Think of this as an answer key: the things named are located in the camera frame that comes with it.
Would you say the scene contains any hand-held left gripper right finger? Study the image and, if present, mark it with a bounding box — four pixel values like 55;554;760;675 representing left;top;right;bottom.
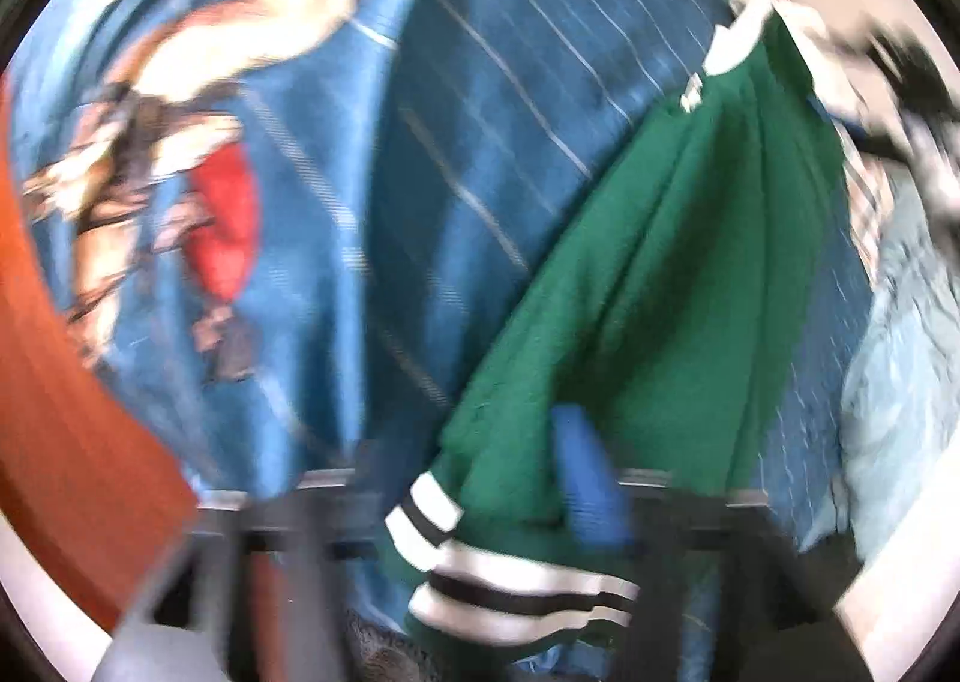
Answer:
551;404;875;682

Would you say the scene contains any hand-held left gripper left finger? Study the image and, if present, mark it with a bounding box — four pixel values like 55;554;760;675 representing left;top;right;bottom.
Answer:
94;479;398;682

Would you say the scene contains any green varsity jacket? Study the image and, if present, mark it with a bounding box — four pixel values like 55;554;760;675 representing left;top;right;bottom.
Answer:
384;0;852;653

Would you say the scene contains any plaid blanket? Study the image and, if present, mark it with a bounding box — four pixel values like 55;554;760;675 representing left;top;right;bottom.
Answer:
675;0;897;278

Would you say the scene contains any light blue duvet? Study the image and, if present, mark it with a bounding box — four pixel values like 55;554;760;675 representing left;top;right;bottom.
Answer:
814;172;960;563

